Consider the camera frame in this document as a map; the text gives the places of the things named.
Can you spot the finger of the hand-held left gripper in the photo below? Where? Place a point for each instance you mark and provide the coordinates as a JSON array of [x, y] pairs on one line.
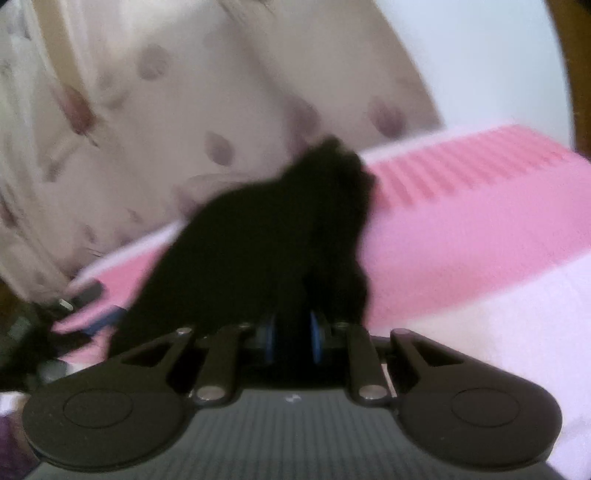
[[105, 319], [86, 292]]

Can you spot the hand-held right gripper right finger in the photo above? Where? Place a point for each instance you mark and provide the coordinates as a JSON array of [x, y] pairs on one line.
[[316, 342]]

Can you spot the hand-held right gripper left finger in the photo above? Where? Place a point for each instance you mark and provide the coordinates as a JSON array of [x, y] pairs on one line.
[[270, 342]]

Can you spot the black rose print t-shirt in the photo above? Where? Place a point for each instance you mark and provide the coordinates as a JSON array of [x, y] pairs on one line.
[[254, 240]]

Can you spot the purple cloth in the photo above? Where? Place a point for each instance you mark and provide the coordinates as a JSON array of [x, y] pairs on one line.
[[10, 438]]

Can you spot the pink checked blanket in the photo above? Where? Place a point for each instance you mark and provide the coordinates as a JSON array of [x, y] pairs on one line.
[[461, 221]]

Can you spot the beige leaf print curtain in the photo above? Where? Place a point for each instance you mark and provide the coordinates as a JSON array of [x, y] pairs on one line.
[[184, 115]]

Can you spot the brown wooden frame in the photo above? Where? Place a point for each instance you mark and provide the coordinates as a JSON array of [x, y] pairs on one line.
[[575, 69]]

